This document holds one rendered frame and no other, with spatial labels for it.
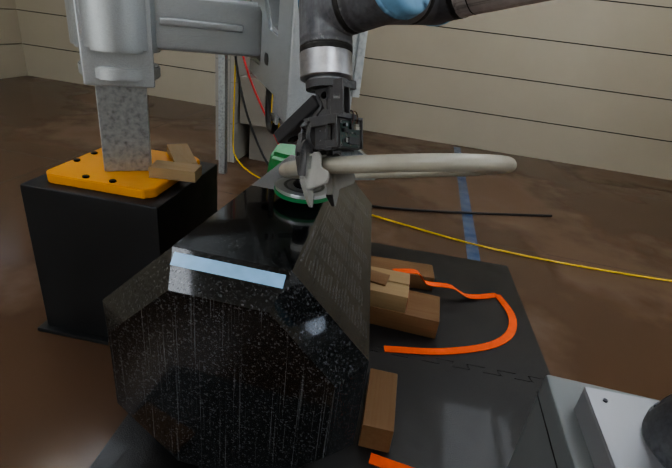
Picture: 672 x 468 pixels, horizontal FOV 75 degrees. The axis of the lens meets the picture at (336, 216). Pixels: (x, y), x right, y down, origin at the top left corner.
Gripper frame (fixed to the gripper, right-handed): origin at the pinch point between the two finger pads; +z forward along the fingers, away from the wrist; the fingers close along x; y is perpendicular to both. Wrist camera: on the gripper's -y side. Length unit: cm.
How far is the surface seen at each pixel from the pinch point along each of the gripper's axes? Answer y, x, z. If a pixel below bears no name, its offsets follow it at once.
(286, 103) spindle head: -50, 39, -29
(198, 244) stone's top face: -60, 13, 14
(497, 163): 24.6, 18.5, -5.8
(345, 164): 6.6, -0.7, -5.8
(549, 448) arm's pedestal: 30, 34, 50
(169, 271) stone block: -61, 4, 20
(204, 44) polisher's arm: -109, 49, -63
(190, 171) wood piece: -117, 46, -10
